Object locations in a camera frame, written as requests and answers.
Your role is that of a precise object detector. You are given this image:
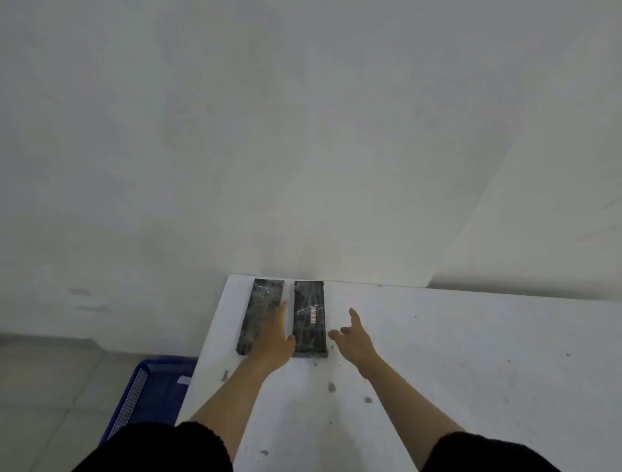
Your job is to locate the blue plastic basket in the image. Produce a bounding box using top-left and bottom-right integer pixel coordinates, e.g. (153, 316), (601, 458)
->
(98, 357), (199, 446)

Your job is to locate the black sleeve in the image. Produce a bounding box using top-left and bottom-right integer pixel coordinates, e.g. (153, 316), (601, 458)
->
(73, 420), (234, 472)
(420, 430), (560, 472)

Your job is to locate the black right sleeve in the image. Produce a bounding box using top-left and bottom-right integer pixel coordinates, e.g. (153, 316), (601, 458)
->
(420, 430), (560, 472)

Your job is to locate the person's left hand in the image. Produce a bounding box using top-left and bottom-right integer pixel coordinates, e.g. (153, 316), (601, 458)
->
(248, 301), (296, 378)

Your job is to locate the person's right forearm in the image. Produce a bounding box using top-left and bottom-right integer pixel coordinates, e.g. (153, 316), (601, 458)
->
(357, 353), (467, 448)

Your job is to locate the black left sleeve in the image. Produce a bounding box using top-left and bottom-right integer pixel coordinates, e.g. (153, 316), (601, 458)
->
(73, 420), (234, 472)

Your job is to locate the person's right hand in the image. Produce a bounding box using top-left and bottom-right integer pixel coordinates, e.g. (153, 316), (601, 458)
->
(328, 307), (380, 373)

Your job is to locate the person's left forearm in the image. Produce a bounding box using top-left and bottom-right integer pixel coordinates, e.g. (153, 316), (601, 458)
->
(188, 359), (282, 463)

